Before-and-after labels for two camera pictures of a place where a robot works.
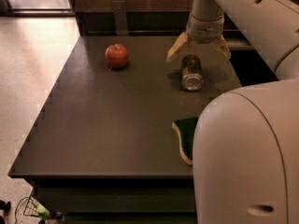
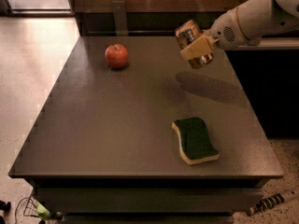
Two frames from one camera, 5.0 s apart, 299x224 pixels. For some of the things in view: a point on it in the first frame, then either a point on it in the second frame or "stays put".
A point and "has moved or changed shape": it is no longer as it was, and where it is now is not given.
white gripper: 206,31 -> 224,31
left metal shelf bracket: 121,18 stays put
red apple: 116,55 stays put
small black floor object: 5,206 stays put
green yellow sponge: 185,127 stays put
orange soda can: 192,72 has moved or changed shape
